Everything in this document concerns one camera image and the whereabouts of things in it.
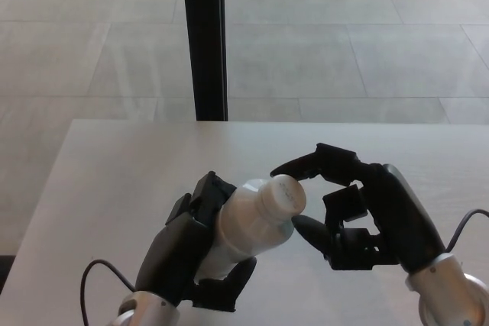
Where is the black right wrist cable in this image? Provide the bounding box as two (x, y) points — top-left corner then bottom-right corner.
(444, 208), (489, 255)

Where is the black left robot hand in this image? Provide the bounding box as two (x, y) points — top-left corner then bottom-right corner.
(135, 171), (257, 312)

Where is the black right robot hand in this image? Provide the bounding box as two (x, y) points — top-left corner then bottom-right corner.
(270, 143), (448, 276)

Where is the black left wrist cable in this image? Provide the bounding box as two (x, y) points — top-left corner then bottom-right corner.
(79, 259), (139, 326)

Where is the black vertical frame post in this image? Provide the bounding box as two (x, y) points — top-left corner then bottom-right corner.
(180, 0), (229, 122)

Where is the white plastic bottle cap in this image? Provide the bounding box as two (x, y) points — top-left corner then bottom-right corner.
(261, 174), (308, 224)

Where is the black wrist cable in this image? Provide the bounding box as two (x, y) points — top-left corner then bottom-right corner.
(79, 259), (139, 326)
(444, 208), (489, 255)

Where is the white translucent plastic bottle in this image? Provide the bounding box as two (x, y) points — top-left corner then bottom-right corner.
(198, 179), (296, 279)

